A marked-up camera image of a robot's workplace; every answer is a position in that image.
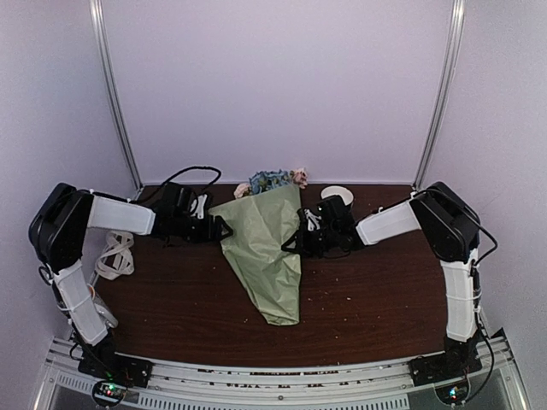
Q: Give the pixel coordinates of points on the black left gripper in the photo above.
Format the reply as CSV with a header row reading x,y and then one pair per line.
x,y
209,235

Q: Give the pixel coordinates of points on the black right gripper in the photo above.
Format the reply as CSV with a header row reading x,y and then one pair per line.
x,y
301,245

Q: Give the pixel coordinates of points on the pink and green wrapping paper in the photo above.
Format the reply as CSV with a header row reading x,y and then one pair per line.
x,y
270,276

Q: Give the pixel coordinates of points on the white ribbon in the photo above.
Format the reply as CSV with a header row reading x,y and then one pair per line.
x,y
116,260

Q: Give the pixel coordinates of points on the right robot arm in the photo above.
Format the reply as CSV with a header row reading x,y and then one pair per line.
x,y
452,230

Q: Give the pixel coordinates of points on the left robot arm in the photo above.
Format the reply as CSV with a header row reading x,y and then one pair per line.
x,y
57,234

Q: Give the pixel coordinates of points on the white and dark bowl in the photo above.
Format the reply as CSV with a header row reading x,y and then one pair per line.
x,y
338,190

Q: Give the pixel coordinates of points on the orange and white cup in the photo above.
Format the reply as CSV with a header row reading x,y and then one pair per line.
x,y
100,305

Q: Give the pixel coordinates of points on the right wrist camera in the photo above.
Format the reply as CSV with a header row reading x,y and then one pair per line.
x,y
310,220

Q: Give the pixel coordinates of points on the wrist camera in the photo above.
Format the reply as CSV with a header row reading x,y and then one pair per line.
x,y
310,220
200,205

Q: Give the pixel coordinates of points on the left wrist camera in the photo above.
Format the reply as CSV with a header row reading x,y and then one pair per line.
x,y
200,205

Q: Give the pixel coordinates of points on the aluminium front rail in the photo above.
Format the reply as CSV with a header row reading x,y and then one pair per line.
x,y
388,384

